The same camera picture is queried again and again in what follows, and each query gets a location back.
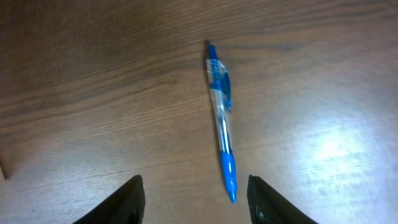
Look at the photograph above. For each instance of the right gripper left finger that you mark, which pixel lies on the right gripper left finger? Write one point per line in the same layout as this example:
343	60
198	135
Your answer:
125	206

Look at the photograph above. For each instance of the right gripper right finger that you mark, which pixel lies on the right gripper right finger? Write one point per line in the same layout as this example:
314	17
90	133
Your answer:
267	206

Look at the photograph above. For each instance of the brown cardboard box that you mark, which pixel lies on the brown cardboard box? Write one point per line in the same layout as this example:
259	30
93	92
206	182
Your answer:
2	175

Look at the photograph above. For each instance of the blue ballpoint pen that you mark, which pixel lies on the blue ballpoint pen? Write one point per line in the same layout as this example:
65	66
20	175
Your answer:
220	91

